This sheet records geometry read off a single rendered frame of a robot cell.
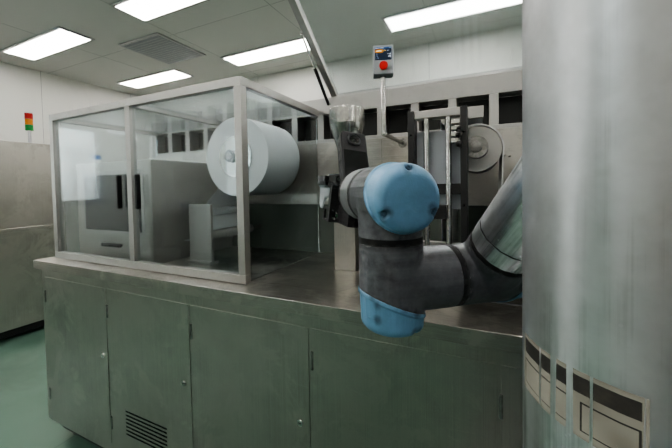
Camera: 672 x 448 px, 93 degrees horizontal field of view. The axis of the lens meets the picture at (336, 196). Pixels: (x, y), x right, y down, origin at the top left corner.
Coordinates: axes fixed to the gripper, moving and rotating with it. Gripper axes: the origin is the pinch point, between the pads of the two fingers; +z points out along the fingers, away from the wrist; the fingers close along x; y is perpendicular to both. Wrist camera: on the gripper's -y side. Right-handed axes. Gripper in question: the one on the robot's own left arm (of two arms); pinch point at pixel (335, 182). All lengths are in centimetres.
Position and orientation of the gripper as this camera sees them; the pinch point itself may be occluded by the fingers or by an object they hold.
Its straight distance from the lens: 66.7
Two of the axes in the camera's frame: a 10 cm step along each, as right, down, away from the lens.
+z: -2.3, -0.3, 9.7
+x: 9.7, 1.1, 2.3
